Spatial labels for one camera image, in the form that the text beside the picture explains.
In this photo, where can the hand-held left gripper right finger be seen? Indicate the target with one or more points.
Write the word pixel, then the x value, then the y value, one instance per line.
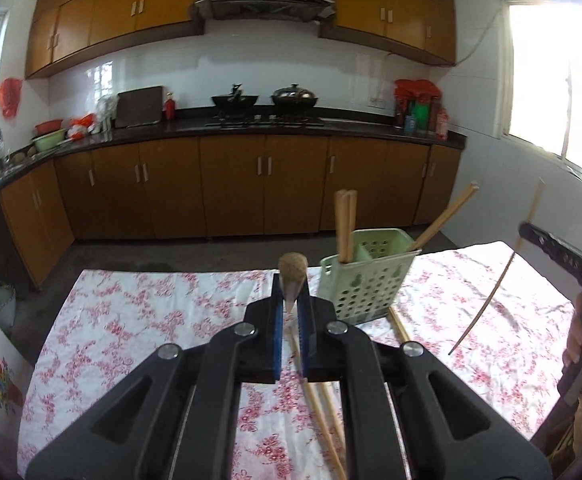
pixel 302 335

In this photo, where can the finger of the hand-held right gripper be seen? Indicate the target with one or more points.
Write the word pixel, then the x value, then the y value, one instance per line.
pixel 556 252

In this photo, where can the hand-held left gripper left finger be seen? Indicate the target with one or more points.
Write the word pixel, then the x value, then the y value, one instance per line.
pixel 277 340

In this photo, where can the green perforated utensil holder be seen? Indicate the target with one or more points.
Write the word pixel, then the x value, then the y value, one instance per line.
pixel 366 290

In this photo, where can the row of wooden chopsticks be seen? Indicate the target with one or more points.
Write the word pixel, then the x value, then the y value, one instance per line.
pixel 400 327
pixel 321 420

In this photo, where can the pink floral tablecloth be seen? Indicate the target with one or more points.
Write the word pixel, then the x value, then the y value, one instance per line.
pixel 146 320

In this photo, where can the red wrapped bottle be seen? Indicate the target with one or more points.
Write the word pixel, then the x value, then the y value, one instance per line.
pixel 442 124

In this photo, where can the brown base cabinets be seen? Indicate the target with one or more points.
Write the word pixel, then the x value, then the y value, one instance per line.
pixel 171 185

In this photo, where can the green box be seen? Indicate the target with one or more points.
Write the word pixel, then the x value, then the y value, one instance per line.
pixel 421 117

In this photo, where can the small blue box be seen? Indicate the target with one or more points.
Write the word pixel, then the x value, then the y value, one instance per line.
pixel 410 124

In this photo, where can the dark sauce bottle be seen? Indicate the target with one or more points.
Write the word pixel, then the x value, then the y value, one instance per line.
pixel 400 112

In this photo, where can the red bag over bottles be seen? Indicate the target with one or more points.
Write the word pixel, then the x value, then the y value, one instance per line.
pixel 417 90

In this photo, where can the black gas stove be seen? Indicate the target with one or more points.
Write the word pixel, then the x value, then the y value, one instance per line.
pixel 266 121

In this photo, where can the black kitchen countertop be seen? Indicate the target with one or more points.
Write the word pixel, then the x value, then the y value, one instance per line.
pixel 371 127

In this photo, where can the black pot with lid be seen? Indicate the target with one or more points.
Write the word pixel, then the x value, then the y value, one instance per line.
pixel 295 97

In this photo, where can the black wok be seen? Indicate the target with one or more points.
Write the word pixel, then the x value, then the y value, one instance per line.
pixel 236 99

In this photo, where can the dark cutting board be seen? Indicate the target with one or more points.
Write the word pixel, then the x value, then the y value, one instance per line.
pixel 138 107

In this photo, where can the red and white plastic bag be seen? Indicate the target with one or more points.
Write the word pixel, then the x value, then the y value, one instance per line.
pixel 82 127

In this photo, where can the green basin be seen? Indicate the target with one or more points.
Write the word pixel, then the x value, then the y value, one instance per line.
pixel 49 142

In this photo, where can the red basin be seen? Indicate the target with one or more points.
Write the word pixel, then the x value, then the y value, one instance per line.
pixel 49 126

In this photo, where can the white wall socket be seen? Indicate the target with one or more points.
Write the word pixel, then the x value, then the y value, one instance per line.
pixel 377 104

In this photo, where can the brown wall cabinet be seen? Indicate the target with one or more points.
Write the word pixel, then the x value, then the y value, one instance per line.
pixel 121 15
pixel 396 10

